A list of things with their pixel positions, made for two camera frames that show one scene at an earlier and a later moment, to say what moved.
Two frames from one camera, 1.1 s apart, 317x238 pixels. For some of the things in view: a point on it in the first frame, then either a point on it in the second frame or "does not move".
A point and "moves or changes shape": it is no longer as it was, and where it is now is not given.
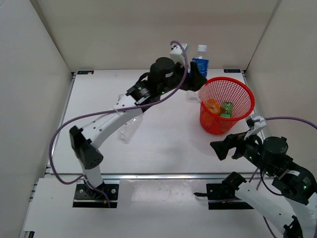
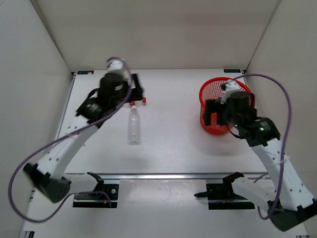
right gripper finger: [222, 148] to [217, 106]
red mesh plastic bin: [224, 101] does not move
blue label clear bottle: [201, 62] to [222, 101]
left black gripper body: [177, 76] to [120, 98]
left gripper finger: [195, 81] to [136, 91]
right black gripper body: [251, 154] to [232, 118]
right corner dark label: [232, 71] does not move
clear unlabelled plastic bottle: [127, 133] moves or changes shape
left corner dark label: [85, 72] does not move
